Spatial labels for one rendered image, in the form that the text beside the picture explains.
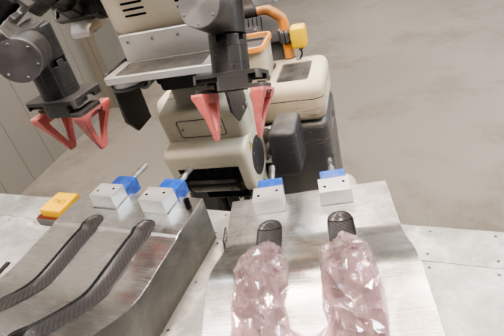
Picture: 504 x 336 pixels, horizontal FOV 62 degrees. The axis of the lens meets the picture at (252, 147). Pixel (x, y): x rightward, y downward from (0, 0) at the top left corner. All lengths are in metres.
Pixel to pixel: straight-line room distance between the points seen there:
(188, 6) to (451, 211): 1.60
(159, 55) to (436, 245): 0.66
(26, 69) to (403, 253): 0.52
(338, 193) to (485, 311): 0.24
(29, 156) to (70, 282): 2.53
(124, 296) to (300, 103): 0.80
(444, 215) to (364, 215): 1.30
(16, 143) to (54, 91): 2.44
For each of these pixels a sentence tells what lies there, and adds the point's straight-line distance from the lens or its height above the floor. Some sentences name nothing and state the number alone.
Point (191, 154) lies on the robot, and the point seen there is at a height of 0.79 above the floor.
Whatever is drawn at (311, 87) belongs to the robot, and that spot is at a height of 0.80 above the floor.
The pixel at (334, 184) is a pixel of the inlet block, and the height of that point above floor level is 0.88.
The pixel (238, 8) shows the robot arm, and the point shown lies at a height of 1.16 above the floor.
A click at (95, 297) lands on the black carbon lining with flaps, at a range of 0.65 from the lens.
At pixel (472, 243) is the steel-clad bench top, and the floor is 0.80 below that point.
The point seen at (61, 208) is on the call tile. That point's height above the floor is 0.84.
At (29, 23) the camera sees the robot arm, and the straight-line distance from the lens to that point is 0.69.
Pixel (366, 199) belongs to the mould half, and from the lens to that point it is 0.69.
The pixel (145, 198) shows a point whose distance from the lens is 0.72.
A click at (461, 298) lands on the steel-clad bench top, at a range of 0.64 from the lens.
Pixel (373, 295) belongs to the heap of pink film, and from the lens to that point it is 0.50.
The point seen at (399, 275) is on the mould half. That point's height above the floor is 0.90.
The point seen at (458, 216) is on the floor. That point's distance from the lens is 1.95.
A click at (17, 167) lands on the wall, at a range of 3.12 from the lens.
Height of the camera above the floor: 1.29
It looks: 30 degrees down
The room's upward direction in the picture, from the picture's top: 15 degrees counter-clockwise
